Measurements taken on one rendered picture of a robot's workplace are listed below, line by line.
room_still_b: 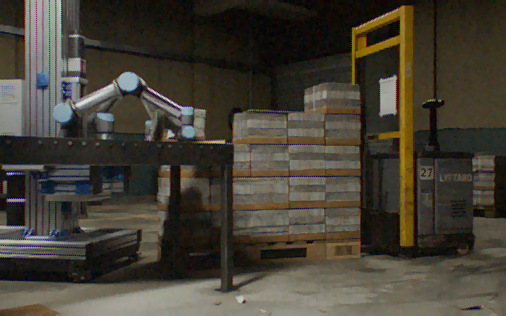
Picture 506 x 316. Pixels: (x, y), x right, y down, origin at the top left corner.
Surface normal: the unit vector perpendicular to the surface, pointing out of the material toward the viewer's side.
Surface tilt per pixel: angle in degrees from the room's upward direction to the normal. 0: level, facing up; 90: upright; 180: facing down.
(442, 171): 90
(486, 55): 90
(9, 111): 90
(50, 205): 90
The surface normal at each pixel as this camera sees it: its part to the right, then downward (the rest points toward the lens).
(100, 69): 0.66, 0.00
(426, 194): 0.34, 0.00
